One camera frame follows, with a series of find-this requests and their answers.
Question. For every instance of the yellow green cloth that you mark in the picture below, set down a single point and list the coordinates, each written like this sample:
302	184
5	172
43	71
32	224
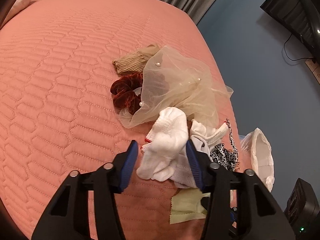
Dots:
186	206

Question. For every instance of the wooden wall socket panel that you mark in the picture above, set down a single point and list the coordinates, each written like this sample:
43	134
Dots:
314	68

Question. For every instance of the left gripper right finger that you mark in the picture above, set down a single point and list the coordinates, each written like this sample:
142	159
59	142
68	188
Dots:
240	205

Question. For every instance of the dark red velvet scrunchie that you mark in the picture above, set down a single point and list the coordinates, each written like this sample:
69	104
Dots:
124	92

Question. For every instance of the wall mounted television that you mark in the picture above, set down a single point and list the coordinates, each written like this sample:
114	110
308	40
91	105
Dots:
300	17

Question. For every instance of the beige tulle pearl fabric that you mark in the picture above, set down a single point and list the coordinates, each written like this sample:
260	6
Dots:
173	80

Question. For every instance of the grey white sock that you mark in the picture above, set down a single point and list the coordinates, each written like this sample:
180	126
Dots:
204	139

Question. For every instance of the pink pillow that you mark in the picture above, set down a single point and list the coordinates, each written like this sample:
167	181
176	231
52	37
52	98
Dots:
18	6

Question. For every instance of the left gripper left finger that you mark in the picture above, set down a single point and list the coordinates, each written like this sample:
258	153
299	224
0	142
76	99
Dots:
66	215

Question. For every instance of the tan ribbed sock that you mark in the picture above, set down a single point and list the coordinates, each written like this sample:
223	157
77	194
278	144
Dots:
136	61

